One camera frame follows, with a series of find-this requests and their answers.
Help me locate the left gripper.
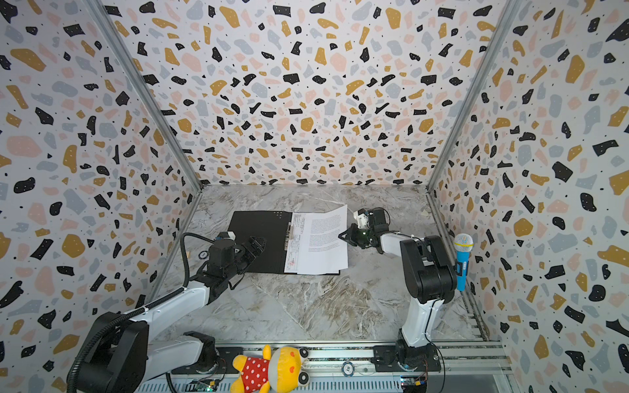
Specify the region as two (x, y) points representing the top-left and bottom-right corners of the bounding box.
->
(223, 236), (264, 281)

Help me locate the orange and black folder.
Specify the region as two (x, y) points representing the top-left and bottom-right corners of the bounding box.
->
(229, 206), (348, 275)

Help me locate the text printed paper sheet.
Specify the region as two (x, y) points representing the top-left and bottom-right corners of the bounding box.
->
(297, 205), (348, 275)

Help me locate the technical drawing paper sheet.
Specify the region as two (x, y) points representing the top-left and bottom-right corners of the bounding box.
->
(283, 213), (306, 273)

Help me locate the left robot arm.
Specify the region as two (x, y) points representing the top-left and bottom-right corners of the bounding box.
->
(67, 233), (266, 392)

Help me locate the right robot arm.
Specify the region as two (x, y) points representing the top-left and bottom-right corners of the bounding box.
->
(338, 207), (456, 370)

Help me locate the blue toy microphone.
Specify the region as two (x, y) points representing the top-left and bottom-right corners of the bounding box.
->
(454, 234), (474, 292)

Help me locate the yellow plush toy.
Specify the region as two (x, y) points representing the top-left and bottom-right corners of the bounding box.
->
(230, 345), (310, 393)

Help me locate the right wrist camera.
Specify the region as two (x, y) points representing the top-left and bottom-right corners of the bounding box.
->
(353, 208), (372, 230)

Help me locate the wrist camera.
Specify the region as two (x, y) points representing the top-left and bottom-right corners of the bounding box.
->
(215, 231), (236, 241)
(353, 208), (372, 230)

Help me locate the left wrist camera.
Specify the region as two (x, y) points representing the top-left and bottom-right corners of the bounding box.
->
(215, 231), (236, 241)

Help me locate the black corrugated cable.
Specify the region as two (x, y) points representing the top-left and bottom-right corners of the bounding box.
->
(66, 232), (217, 393)

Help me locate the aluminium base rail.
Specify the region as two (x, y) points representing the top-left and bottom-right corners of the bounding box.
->
(134, 341), (518, 392)

